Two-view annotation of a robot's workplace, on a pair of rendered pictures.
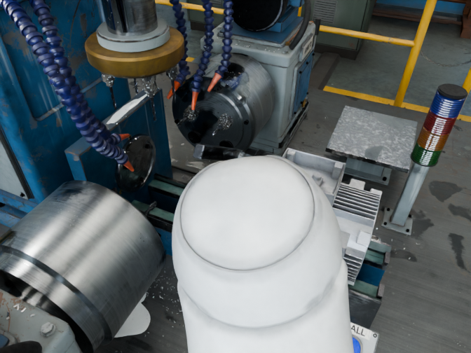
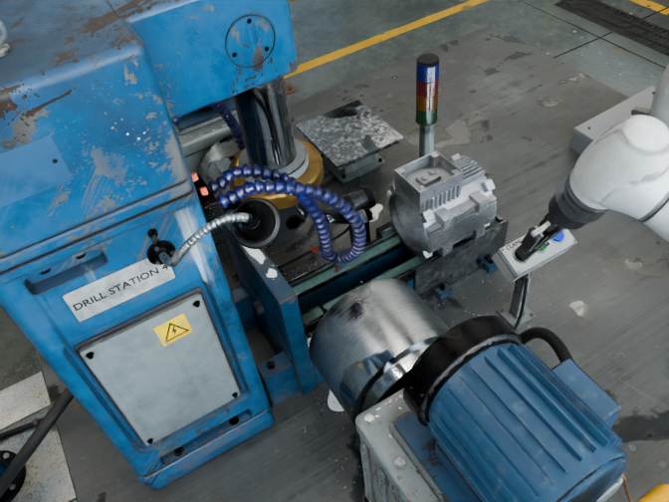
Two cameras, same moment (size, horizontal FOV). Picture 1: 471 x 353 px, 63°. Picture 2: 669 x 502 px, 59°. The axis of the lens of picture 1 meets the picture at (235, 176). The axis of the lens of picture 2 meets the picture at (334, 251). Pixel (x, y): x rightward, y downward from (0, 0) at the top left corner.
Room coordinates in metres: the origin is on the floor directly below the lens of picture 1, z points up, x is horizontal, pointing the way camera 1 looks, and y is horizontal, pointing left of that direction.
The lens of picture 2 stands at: (0.05, 0.80, 2.01)
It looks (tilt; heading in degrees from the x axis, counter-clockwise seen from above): 46 degrees down; 311
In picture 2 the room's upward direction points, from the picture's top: 8 degrees counter-clockwise
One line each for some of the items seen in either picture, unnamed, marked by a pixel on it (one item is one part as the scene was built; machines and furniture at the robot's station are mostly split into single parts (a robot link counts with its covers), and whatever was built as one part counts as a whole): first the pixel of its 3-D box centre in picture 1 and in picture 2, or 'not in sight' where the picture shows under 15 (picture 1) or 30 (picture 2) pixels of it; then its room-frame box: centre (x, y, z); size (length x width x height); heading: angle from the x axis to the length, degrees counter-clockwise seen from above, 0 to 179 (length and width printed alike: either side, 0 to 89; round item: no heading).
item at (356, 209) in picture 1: (319, 222); (440, 205); (0.55, -0.18, 1.02); 0.20 x 0.19 x 0.19; 67
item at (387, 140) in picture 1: (369, 148); (349, 145); (1.01, -0.43, 0.86); 0.27 x 0.24 x 0.12; 156
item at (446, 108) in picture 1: (448, 101); (427, 69); (0.75, -0.46, 1.19); 0.06 x 0.06 x 0.04
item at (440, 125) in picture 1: (440, 119); (427, 84); (0.75, -0.46, 1.14); 0.06 x 0.06 x 0.04
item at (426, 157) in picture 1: (427, 151); (426, 113); (0.75, -0.46, 1.05); 0.06 x 0.06 x 0.04
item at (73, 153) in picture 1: (119, 169); (255, 311); (0.75, 0.30, 0.97); 0.30 x 0.11 x 0.34; 156
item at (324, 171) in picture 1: (306, 183); (427, 182); (0.56, -0.14, 1.11); 0.12 x 0.11 x 0.07; 67
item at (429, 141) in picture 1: (433, 136); (426, 99); (0.75, -0.46, 1.10); 0.06 x 0.06 x 0.04
